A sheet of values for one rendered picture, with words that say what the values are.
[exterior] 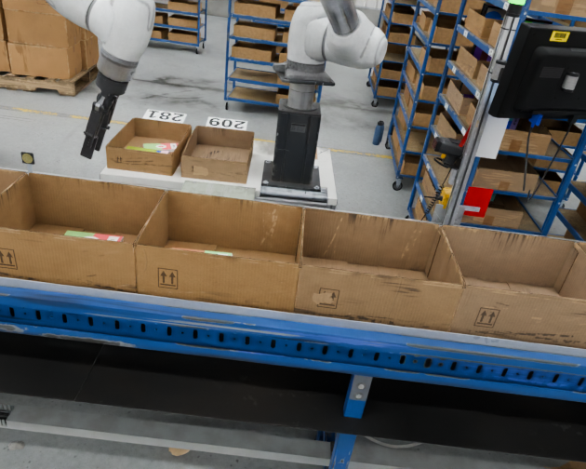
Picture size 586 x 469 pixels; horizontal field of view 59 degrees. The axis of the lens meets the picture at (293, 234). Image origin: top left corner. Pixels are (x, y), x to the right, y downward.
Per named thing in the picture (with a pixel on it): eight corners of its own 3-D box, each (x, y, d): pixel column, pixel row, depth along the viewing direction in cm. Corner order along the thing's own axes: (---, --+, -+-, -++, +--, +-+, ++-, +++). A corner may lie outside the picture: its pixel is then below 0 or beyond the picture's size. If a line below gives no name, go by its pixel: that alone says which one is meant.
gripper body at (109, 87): (123, 86, 126) (112, 118, 130) (134, 77, 133) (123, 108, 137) (93, 71, 124) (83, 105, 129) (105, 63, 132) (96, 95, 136)
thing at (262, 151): (329, 154, 271) (330, 148, 269) (336, 205, 221) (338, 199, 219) (137, 132, 265) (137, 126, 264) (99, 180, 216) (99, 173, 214)
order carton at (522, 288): (553, 288, 155) (576, 241, 147) (599, 358, 130) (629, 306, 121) (425, 272, 155) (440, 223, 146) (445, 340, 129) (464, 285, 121)
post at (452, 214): (454, 239, 218) (526, 17, 173) (457, 246, 214) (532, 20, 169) (426, 236, 218) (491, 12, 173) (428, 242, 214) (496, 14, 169)
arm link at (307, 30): (299, 53, 217) (305, -4, 206) (337, 62, 210) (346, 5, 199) (278, 58, 204) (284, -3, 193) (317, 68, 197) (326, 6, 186)
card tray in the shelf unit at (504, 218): (445, 187, 296) (449, 171, 291) (498, 194, 296) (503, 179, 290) (458, 221, 261) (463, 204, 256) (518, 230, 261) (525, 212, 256)
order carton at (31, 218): (167, 240, 153) (166, 189, 145) (137, 301, 128) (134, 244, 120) (35, 223, 153) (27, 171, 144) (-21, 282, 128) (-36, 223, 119)
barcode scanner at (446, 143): (425, 157, 206) (435, 132, 200) (453, 165, 207) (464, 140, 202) (428, 163, 200) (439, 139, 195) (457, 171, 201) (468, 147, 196)
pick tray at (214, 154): (253, 151, 254) (255, 131, 249) (246, 184, 221) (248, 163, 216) (195, 144, 253) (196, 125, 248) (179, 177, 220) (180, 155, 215)
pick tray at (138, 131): (192, 143, 253) (192, 124, 247) (172, 176, 220) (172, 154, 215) (134, 137, 252) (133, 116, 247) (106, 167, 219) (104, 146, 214)
